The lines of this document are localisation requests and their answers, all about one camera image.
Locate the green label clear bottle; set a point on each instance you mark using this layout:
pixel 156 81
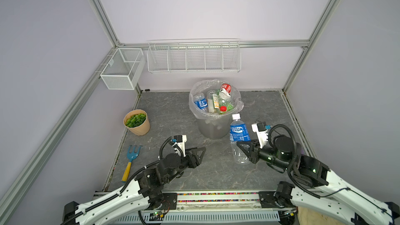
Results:
pixel 230 106

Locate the clear plastic bin liner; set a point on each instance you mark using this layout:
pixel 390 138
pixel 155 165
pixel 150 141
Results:
pixel 213 84

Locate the white yellow label clear bottle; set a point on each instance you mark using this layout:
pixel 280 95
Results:
pixel 213 101

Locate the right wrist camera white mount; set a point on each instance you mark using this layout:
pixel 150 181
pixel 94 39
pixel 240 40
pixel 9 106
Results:
pixel 261 129

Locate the grey mesh waste bin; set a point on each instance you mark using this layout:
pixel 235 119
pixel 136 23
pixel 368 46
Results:
pixel 215 129

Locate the blue label bottle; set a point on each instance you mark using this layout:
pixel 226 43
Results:
pixel 201 102

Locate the white wire wall shelf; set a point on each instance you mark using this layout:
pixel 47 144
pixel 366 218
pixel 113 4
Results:
pixel 194 55

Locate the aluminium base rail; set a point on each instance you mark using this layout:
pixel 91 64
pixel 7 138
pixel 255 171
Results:
pixel 213 208

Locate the red label clear bottle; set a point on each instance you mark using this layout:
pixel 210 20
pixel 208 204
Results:
pixel 224 97

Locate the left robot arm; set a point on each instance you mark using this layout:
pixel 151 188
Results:
pixel 142 190

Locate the teal plastic garden fork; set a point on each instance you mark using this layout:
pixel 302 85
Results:
pixel 132 154

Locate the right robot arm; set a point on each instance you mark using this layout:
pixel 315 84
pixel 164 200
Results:
pixel 313 184

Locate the white mesh box basket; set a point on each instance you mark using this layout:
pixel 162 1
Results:
pixel 123 70

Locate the beige pot with green plant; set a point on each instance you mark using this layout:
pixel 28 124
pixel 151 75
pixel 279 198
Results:
pixel 137 122

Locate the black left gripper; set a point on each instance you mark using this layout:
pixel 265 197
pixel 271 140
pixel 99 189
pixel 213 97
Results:
pixel 197 161

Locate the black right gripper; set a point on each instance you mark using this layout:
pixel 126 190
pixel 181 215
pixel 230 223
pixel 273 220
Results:
pixel 255 149

